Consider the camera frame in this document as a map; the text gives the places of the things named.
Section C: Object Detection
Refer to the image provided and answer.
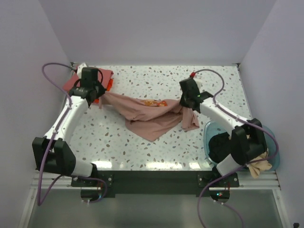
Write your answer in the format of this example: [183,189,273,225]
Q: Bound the dusty pink printed t-shirt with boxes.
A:
[99,91,200,142]

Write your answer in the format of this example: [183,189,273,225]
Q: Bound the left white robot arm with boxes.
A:
[32,67,106,186]

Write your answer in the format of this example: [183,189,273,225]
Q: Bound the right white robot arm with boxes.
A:
[180,77,267,187]

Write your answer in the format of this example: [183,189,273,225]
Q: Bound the folded salmon pink t-shirt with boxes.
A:
[63,68,114,92]

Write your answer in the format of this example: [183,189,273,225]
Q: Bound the folded orange t-shirt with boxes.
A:
[94,78,114,104]

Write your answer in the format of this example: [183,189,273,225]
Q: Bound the translucent blue plastic bin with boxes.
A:
[204,121,280,172]

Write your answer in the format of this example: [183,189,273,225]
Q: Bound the black t-shirt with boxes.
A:
[209,133,232,163]

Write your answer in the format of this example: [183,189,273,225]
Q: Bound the beige t-shirt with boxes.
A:
[247,149,272,179]

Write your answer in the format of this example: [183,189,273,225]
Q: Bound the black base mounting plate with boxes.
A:
[71,170,238,199]

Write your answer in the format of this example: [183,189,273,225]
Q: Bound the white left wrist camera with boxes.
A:
[76,62,87,78]

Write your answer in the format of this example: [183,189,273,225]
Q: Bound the aluminium front rail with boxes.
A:
[30,166,281,190]

